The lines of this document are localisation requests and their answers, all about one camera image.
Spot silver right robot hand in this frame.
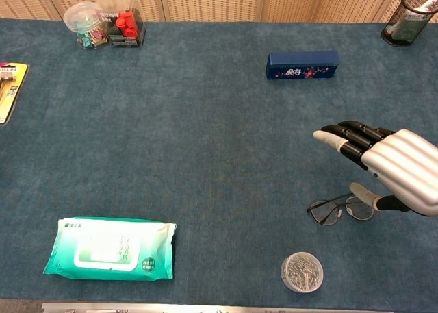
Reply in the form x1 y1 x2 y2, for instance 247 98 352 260
312 120 438 218

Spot thin-framed eyeglasses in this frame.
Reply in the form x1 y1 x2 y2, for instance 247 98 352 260
307 192 375 227

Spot blue rectangular glasses case box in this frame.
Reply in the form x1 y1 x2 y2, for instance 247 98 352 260
266 50 340 81

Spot black mesh pen holder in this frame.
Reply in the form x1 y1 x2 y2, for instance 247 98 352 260
381 0 438 47

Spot round clear container of pins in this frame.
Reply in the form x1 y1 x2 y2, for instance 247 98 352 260
281 251 324 295

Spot red white marker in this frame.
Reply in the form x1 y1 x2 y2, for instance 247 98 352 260
412 0 438 14

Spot woven wicker folding screen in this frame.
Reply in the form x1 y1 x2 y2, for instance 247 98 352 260
0 0 438 23

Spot green white wet wipes pack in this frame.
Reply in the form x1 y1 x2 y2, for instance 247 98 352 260
42 217 177 281

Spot clear box with red pieces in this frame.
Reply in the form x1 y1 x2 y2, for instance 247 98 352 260
98 0 147 49

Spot clear jar of binder clips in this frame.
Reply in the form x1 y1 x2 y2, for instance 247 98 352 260
63 2 110 50

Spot yellow razor blister pack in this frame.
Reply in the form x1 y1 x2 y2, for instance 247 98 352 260
0 62 30 125

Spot silver metal table edge rail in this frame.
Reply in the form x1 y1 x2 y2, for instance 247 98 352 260
41 301 394 313

